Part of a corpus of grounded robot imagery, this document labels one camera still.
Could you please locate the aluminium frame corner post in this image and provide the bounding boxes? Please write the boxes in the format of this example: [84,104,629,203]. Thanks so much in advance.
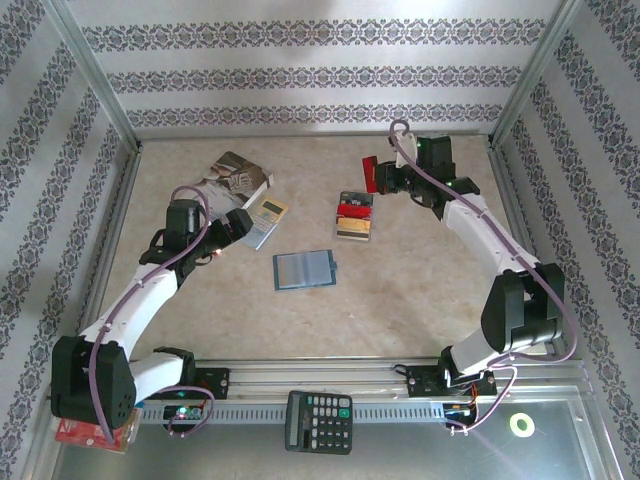
[42,0,144,151]
[490,0,589,147]

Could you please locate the blue card holder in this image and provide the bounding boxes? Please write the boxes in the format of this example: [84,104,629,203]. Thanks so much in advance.
[272,249,340,292]

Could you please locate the green tape roll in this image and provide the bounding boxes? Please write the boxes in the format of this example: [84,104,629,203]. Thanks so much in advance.
[508,412,536,437]

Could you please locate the aluminium table back rail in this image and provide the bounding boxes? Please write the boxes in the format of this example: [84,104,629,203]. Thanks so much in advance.
[133,129,496,142]

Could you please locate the grey metal shelf panel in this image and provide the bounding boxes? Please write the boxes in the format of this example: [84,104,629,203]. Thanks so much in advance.
[47,399,601,480]

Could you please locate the black desk calculator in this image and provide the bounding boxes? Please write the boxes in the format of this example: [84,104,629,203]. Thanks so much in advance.
[284,389,355,456]

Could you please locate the aluminium mounting rail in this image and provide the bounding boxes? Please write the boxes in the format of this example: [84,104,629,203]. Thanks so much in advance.
[47,358,591,401]

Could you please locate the aluminium table side rail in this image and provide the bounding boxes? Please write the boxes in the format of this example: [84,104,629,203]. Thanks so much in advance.
[485,142,571,361]
[69,147,145,365]

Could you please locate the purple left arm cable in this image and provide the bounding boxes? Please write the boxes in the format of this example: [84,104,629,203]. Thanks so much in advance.
[89,185,217,446]

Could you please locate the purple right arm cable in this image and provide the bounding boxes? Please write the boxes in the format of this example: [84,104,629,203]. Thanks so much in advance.
[388,119,581,436]

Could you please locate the gold pocket calculator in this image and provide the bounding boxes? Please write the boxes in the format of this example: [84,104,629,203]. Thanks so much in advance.
[241,196,290,251]

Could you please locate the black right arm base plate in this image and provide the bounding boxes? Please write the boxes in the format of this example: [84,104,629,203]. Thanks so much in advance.
[405,364,499,400]

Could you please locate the grey slotted cable duct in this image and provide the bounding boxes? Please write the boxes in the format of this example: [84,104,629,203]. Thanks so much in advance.
[137,402,447,426]

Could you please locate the red packet in plastic bag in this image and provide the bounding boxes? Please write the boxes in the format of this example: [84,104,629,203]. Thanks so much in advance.
[53,409,140,455]

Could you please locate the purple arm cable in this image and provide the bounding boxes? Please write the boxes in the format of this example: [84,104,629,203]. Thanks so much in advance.
[89,185,217,446]
[388,119,581,436]

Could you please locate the gold card with black stripe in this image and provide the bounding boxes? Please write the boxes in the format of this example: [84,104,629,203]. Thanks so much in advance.
[333,216,373,243]

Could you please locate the red plastic card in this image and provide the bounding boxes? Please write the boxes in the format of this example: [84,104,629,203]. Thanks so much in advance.
[362,156,381,194]
[336,203,374,220]

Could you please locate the paperback book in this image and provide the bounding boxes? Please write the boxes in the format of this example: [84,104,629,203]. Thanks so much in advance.
[172,151,275,221]

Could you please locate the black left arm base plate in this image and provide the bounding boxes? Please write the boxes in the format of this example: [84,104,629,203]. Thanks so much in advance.
[192,367,232,401]

